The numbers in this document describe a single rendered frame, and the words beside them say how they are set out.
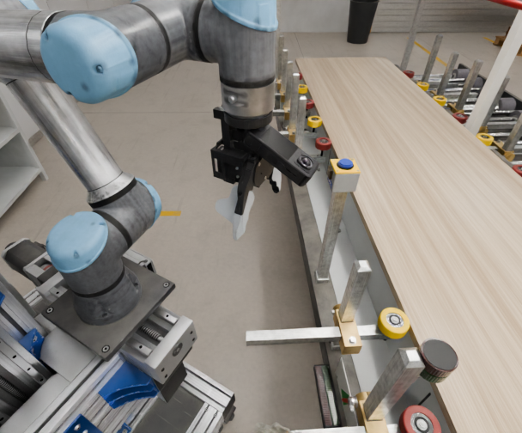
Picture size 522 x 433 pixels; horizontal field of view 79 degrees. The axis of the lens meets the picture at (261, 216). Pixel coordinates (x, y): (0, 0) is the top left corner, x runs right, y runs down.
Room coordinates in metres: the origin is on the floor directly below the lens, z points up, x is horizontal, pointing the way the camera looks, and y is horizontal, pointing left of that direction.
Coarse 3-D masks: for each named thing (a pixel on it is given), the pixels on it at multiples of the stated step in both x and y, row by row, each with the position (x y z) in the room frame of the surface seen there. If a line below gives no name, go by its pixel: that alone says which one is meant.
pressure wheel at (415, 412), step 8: (408, 408) 0.24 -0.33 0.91; (416, 408) 0.24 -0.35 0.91; (424, 408) 0.24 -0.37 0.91; (400, 416) 0.23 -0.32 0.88; (408, 416) 0.23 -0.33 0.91; (416, 416) 0.23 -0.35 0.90; (424, 416) 0.23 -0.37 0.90; (432, 416) 0.23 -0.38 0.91; (400, 424) 0.21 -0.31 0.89; (408, 424) 0.21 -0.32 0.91; (416, 424) 0.21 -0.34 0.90; (424, 424) 0.21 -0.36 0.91; (432, 424) 0.21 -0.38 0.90; (408, 432) 0.20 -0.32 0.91; (416, 432) 0.20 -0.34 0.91; (424, 432) 0.20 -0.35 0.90; (432, 432) 0.20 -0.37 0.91; (440, 432) 0.19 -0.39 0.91
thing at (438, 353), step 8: (424, 344) 0.27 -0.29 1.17; (432, 344) 0.27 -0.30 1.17; (440, 344) 0.27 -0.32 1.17; (424, 352) 0.25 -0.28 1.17; (432, 352) 0.25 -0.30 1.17; (440, 352) 0.25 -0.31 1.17; (448, 352) 0.25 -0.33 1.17; (432, 360) 0.24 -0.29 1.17; (440, 360) 0.24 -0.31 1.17; (448, 360) 0.24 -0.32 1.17; (456, 360) 0.24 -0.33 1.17; (440, 368) 0.22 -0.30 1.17; (448, 368) 0.22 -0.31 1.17
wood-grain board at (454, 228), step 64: (320, 64) 2.69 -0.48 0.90; (384, 64) 2.69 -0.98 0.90; (384, 128) 1.61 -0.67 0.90; (448, 128) 1.61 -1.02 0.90; (384, 192) 1.04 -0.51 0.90; (448, 192) 1.04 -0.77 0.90; (512, 192) 1.04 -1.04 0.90; (384, 256) 0.70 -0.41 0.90; (448, 256) 0.70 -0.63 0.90; (512, 256) 0.70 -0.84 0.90; (448, 320) 0.46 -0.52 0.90; (512, 320) 0.46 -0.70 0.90; (448, 384) 0.29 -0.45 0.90; (512, 384) 0.29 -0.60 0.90
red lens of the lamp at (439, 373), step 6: (420, 348) 0.26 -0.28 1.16; (420, 354) 0.25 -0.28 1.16; (456, 354) 0.25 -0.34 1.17; (426, 360) 0.24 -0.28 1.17; (426, 366) 0.23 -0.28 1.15; (432, 366) 0.23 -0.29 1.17; (456, 366) 0.23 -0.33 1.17; (432, 372) 0.22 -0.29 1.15; (438, 372) 0.22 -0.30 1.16; (444, 372) 0.22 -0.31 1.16; (450, 372) 0.22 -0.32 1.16
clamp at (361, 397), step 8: (368, 392) 0.29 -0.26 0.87; (360, 400) 0.27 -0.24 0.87; (360, 408) 0.25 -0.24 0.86; (360, 416) 0.24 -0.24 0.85; (360, 424) 0.23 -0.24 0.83; (368, 424) 0.22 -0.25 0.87; (376, 424) 0.22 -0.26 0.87; (384, 424) 0.22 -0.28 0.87; (368, 432) 0.20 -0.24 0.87; (376, 432) 0.20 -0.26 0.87; (384, 432) 0.20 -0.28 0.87
